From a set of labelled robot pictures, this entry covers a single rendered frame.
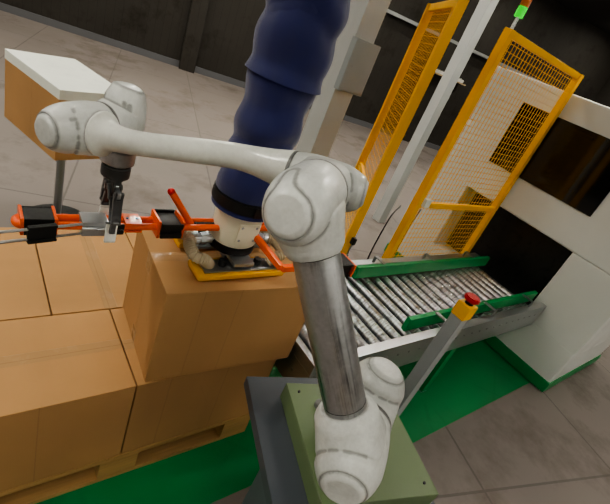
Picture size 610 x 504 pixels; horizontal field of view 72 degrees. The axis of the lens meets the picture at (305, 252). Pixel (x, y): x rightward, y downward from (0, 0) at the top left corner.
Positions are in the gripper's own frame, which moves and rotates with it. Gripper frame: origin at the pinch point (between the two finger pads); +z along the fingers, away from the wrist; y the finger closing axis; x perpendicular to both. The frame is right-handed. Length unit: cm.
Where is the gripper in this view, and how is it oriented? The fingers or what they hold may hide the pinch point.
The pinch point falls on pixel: (107, 226)
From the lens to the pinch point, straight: 136.0
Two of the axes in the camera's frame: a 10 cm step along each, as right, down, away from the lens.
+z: -3.5, 8.1, 4.6
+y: -5.1, -5.8, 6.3
